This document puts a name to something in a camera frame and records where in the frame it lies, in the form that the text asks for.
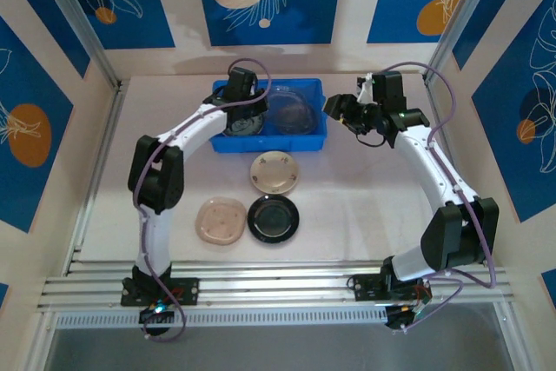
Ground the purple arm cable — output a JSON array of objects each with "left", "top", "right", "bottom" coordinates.
[
  {"left": 384, "top": 61, "right": 500, "bottom": 332},
  {"left": 132, "top": 56, "right": 274, "bottom": 342}
]

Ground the clear glass square plate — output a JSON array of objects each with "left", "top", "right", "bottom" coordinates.
[{"left": 268, "top": 91, "right": 317, "bottom": 136}]

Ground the aluminium mounting rail beam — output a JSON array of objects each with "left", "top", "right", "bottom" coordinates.
[{"left": 36, "top": 259, "right": 520, "bottom": 314}]

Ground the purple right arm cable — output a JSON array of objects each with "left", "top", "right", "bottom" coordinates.
[{"left": 384, "top": 61, "right": 500, "bottom": 332}]

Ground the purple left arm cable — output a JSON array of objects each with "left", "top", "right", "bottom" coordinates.
[{"left": 132, "top": 56, "right": 274, "bottom": 342}]

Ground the cream floral round plate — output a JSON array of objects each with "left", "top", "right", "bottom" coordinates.
[{"left": 249, "top": 150, "right": 301, "bottom": 195}]

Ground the aluminium frame post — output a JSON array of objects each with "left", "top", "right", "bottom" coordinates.
[
  {"left": 421, "top": 0, "right": 509, "bottom": 85},
  {"left": 30, "top": 0, "right": 127, "bottom": 89}
]

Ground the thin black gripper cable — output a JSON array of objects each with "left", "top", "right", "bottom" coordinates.
[{"left": 354, "top": 132, "right": 388, "bottom": 149}]

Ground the aluminium side rail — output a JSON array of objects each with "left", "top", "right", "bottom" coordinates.
[{"left": 63, "top": 79, "right": 129, "bottom": 276}]

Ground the black round plate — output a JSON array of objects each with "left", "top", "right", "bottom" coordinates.
[{"left": 247, "top": 195, "right": 301, "bottom": 244}]

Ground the aluminium frame leg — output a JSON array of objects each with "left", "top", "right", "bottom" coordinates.
[
  {"left": 493, "top": 301, "right": 526, "bottom": 371},
  {"left": 21, "top": 312, "right": 60, "bottom": 371}
]

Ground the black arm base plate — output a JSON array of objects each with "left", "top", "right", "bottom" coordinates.
[
  {"left": 120, "top": 277, "right": 201, "bottom": 307},
  {"left": 351, "top": 273, "right": 433, "bottom": 302}
]

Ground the blue plastic bin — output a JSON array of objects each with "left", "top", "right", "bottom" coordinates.
[{"left": 209, "top": 78, "right": 328, "bottom": 154}]

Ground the blue patterned round plate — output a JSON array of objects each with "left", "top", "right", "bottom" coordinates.
[{"left": 222, "top": 105, "right": 267, "bottom": 138}]

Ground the white slotted cable duct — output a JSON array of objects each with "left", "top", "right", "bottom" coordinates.
[{"left": 55, "top": 304, "right": 392, "bottom": 331}]

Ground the pink translucent square plate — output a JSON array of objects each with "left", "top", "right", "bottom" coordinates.
[{"left": 195, "top": 195, "right": 248, "bottom": 245}]

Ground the grey metal panel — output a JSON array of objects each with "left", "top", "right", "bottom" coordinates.
[{"left": 43, "top": 326, "right": 516, "bottom": 371}]

